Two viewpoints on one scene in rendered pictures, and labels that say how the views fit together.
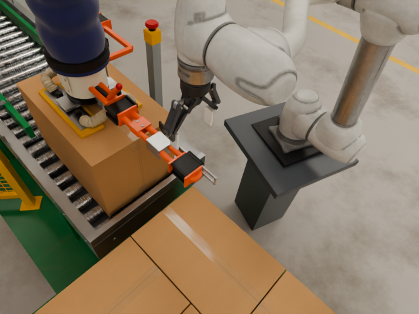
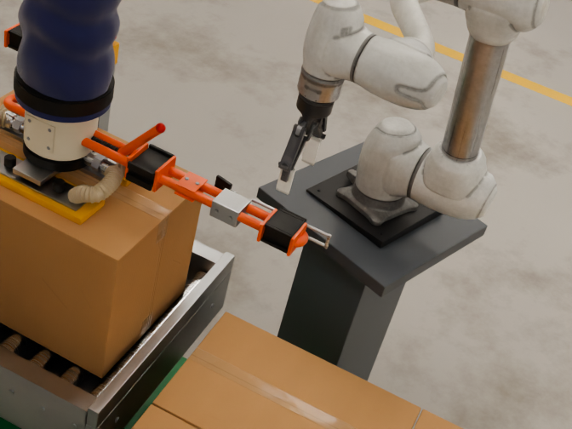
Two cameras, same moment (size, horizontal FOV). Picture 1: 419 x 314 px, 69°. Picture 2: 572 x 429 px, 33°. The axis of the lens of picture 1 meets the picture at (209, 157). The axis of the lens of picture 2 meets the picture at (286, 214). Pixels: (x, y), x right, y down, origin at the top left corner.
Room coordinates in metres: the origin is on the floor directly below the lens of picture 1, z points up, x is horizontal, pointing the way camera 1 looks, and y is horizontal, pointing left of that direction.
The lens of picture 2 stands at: (-0.99, 0.68, 2.41)
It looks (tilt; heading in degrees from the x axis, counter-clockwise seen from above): 37 degrees down; 339
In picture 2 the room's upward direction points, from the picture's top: 15 degrees clockwise
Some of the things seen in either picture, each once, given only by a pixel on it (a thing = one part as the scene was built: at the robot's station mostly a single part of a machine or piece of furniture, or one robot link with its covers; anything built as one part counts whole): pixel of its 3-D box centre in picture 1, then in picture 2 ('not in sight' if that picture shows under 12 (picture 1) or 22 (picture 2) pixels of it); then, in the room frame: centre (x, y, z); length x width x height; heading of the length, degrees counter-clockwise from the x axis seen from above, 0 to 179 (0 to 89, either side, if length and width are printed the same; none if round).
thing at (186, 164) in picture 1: (184, 169); (282, 231); (0.57, 0.07, 1.08); 0.08 x 0.07 x 0.05; 52
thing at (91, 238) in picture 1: (153, 194); (168, 331); (0.74, 0.24, 0.58); 0.70 x 0.03 x 0.06; 143
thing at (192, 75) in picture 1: (196, 66); (320, 82); (0.60, 0.06, 1.45); 0.09 x 0.09 x 0.06
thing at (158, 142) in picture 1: (159, 144); (230, 208); (0.66, 0.17, 1.07); 0.07 x 0.07 x 0.04; 52
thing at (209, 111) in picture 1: (208, 116); (311, 150); (0.66, 0.02, 1.24); 0.03 x 0.01 x 0.07; 53
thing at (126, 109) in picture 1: (121, 109); (150, 167); (0.79, 0.34, 1.08); 0.10 x 0.08 x 0.06; 142
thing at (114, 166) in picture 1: (102, 131); (57, 227); (0.95, 0.53, 0.75); 0.60 x 0.40 x 0.40; 52
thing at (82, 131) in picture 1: (69, 106); (33, 177); (0.87, 0.60, 0.97); 0.34 x 0.10 x 0.05; 52
